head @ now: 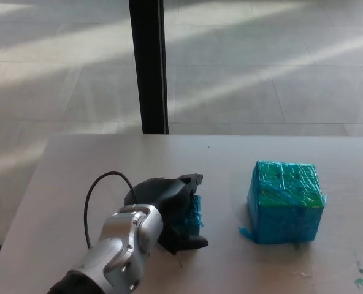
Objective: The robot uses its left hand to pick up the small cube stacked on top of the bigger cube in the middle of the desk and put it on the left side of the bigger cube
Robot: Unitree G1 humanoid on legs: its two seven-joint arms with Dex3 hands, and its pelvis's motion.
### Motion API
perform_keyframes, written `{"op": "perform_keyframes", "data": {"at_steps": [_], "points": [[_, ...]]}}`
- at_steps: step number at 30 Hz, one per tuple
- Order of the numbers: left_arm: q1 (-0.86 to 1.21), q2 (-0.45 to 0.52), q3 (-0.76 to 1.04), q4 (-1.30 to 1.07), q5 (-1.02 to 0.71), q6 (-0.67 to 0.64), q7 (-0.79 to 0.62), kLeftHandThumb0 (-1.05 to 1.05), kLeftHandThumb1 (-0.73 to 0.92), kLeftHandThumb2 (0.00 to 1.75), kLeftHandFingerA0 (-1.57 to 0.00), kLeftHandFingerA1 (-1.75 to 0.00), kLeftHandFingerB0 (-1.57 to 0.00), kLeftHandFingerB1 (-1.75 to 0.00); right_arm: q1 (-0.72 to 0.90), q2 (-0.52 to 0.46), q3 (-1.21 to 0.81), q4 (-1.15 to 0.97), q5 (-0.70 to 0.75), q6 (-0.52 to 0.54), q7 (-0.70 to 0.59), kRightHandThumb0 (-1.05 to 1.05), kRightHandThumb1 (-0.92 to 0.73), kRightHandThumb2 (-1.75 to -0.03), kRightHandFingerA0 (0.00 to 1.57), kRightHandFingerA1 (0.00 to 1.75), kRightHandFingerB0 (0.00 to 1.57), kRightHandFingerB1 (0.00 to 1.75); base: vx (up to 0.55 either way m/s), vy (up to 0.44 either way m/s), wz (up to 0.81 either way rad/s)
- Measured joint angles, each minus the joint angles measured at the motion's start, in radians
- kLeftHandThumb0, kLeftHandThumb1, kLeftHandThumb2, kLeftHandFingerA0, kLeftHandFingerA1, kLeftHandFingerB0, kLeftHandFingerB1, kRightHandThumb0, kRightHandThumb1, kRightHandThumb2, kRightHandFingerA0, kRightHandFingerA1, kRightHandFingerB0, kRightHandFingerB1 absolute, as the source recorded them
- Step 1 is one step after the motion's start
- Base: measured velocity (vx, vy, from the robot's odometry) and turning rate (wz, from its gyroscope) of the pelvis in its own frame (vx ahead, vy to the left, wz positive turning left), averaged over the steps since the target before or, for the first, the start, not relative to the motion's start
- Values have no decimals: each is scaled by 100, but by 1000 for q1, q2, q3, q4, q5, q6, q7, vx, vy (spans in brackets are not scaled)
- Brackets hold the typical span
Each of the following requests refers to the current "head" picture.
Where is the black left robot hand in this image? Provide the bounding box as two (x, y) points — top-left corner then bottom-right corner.
(123, 173), (210, 256)

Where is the small blue taped cube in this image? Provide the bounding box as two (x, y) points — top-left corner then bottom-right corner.
(188, 194), (206, 236)

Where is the big blue taped cube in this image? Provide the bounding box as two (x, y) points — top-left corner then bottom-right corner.
(238, 160), (327, 245)

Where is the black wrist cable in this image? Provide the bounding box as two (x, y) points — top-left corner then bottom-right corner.
(83, 171), (137, 248)

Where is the black window frame post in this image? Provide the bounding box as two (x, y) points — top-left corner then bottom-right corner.
(128, 0), (169, 135)

